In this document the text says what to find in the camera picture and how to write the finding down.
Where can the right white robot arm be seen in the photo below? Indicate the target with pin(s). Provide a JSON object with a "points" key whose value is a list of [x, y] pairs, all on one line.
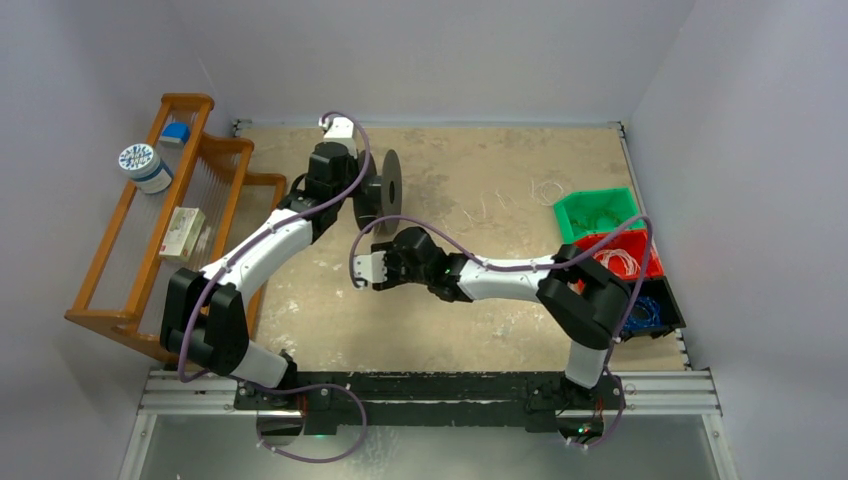
{"points": [[584, 298]]}

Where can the blue white small box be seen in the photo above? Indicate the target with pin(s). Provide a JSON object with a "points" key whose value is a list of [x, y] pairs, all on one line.
{"points": [[175, 135]]}

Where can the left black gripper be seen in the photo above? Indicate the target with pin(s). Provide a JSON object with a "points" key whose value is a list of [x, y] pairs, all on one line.
{"points": [[359, 192]]}

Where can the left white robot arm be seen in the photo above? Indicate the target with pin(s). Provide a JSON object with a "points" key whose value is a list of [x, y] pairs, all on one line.
{"points": [[204, 320]]}

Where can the green plastic bin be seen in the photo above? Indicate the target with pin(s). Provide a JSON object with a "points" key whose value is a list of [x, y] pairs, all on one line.
{"points": [[592, 212]]}

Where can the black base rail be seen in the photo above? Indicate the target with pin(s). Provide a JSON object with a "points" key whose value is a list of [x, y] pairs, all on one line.
{"points": [[536, 401]]}

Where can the black plastic bin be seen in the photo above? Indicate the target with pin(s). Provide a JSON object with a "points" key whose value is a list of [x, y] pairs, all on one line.
{"points": [[655, 313]]}

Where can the blue white round tin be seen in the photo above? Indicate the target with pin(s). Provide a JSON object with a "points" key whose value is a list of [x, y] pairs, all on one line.
{"points": [[144, 167]]}

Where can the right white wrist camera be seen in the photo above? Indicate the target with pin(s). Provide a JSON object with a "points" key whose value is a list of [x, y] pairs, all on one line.
{"points": [[369, 269]]}

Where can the aluminium frame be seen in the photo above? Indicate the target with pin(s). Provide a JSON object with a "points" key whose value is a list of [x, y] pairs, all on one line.
{"points": [[646, 393]]}

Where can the red plastic bin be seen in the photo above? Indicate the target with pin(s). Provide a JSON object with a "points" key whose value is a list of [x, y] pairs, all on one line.
{"points": [[623, 255]]}

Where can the black cable spool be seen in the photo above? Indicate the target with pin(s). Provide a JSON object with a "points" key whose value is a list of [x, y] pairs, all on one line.
{"points": [[380, 194]]}

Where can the white red carton box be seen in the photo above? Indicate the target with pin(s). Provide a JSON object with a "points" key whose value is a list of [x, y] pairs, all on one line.
{"points": [[181, 234]]}

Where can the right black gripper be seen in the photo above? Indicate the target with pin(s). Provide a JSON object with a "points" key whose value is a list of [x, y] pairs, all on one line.
{"points": [[389, 266]]}

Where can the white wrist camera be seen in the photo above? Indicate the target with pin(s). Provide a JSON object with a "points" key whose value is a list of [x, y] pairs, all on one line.
{"points": [[337, 128], [369, 269]]}

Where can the wooden rack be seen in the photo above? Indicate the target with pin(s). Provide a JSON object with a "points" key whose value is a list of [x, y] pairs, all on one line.
{"points": [[122, 295]]}

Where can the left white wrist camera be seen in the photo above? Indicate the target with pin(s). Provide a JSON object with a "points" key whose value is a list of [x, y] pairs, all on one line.
{"points": [[337, 128]]}

